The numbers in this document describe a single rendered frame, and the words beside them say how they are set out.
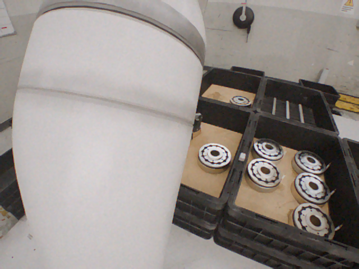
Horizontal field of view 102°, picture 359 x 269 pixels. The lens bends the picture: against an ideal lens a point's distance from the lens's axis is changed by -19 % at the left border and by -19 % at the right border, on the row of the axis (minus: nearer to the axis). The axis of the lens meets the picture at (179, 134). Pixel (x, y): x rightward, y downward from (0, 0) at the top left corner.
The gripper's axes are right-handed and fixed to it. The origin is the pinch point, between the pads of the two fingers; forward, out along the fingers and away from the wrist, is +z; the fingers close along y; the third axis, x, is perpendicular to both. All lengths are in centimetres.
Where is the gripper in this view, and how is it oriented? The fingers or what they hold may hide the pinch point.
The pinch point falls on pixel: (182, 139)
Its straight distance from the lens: 60.8
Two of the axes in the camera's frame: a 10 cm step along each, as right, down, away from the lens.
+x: -4.1, -5.8, 7.1
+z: 0.0, 7.7, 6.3
